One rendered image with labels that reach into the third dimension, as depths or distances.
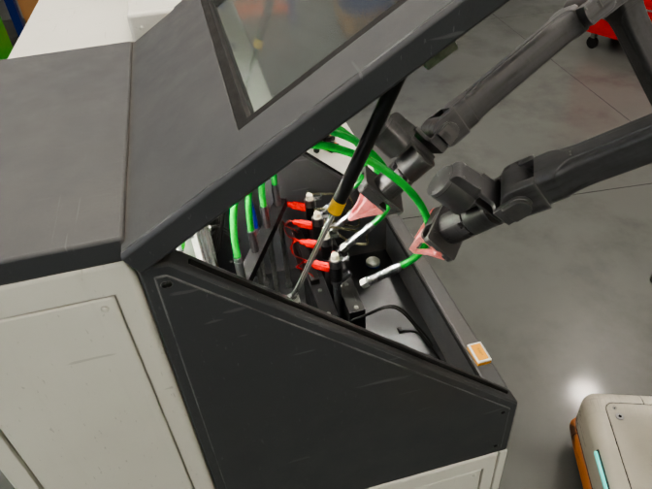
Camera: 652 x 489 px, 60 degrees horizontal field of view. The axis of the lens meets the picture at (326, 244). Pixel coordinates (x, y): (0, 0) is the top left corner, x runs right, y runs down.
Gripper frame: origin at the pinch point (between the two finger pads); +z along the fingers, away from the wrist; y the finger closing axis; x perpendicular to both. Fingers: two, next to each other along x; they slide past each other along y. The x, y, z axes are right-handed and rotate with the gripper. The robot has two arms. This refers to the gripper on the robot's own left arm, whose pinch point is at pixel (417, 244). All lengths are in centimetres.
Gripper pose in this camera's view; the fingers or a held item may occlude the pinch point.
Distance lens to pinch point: 107.5
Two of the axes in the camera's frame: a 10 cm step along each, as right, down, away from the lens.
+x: 7.5, 6.2, 2.4
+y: -4.4, 7.3, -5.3
